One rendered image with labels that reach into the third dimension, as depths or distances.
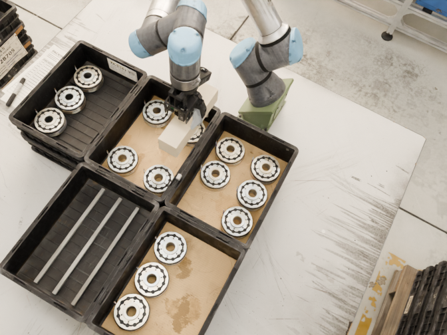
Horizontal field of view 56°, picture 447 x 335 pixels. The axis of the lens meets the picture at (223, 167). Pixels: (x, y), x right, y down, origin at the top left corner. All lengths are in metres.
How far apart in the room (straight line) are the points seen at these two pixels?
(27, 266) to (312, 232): 0.96
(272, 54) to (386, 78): 1.62
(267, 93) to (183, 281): 0.75
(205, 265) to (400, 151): 0.95
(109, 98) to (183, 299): 0.78
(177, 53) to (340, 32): 2.28
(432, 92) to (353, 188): 1.52
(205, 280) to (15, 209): 0.73
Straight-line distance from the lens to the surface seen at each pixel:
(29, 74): 1.93
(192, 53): 0.95
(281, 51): 1.47
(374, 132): 1.85
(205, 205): 1.41
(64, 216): 1.45
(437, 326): 1.93
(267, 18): 1.43
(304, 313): 1.51
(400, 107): 2.92
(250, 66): 1.53
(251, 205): 1.39
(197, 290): 1.34
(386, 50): 3.17
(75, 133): 1.57
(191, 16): 1.03
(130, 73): 1.60
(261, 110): 1.60
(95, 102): 1.63
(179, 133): 1.21
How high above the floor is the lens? 2.16
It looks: 65 degrees down
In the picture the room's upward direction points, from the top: 10 degrees clockwise
